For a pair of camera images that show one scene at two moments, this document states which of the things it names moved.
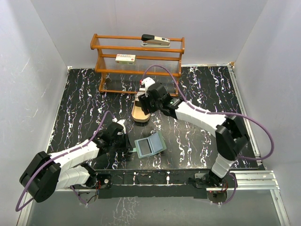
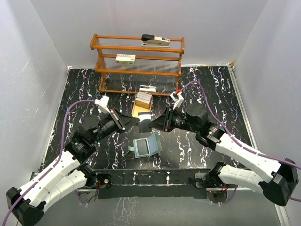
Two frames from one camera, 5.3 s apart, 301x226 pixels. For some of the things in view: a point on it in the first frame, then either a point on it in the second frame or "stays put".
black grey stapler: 150,40 stays put
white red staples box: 125,59 stays put
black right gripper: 144,101 to 164,122
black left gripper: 127,146 to 122,122
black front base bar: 130,183 stays put
